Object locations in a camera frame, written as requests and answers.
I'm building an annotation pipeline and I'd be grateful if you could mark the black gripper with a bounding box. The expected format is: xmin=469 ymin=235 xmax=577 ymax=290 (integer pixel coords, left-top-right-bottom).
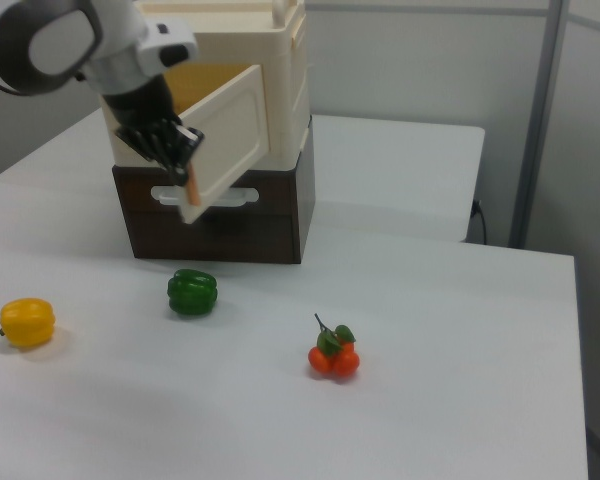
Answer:
xmin=101 ymin=76 xmax=205 ymax=188

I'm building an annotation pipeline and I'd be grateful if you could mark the copper door handle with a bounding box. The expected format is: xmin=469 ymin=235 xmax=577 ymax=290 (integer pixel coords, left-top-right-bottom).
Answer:
xmin=185 ymin=160 xmax=202 ymax=207

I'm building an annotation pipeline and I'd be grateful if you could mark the cream cabinet door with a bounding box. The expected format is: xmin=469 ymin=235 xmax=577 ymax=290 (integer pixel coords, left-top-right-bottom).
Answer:
xmin=176 ymin=63 xmax=272 ymax=226

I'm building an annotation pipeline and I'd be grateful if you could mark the cream plastic cabinet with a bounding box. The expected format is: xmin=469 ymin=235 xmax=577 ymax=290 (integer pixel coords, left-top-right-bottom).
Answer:
xmin=99 ymin=0 xmax=312 ymax=170

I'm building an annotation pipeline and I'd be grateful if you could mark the dark brown drawer box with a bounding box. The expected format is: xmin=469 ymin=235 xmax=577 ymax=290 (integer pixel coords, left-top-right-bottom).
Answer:
xmin=111 ymin=114 xmax=317 ymax=266

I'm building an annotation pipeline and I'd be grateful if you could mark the green bell pepper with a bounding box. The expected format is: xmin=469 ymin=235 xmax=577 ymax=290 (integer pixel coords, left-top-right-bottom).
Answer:
xmin=166 ymin=268 xmax=219 ymax=318

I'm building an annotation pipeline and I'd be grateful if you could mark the yellow bell pepper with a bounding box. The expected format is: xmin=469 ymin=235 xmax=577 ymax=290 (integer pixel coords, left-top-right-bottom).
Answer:
xmin=0 ymin=297 xmax=57 ymax=349

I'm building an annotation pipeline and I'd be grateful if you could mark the orange tomato cluster with leaves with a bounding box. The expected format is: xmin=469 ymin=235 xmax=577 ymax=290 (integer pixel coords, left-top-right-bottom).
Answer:
xmin=307 ymin=312 xmax=362 ymax=380

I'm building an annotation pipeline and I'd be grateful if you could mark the white drawer handle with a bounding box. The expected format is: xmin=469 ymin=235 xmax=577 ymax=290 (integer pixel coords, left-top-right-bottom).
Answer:
xmin=150 ymin=184 xmax=259 ymax=208

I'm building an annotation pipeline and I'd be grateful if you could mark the black wall cable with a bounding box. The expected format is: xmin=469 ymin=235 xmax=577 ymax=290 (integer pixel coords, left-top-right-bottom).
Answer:
xmin=471 ymin=198 xmax=489 ymax=247

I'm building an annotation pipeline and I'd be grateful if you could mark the grey partition post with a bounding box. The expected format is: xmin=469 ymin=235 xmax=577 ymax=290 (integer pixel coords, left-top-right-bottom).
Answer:
xmin=506 ymin=0 xmax=570 ymax=250

